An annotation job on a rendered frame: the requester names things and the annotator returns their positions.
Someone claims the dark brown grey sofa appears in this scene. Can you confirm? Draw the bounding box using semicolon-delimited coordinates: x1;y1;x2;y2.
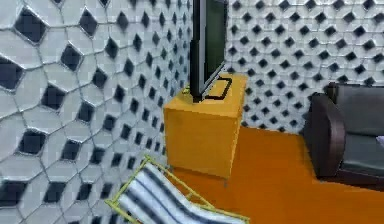
303;81;384;192

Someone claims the striped deck chair yellow frame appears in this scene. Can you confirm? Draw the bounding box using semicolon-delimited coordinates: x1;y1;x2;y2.
105;154;251;224

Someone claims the orange wooden television cabinet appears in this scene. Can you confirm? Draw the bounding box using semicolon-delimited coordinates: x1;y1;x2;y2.
163;72;249;188

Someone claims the black flat television set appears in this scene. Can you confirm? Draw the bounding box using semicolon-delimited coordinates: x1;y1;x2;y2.
188;0;233;104

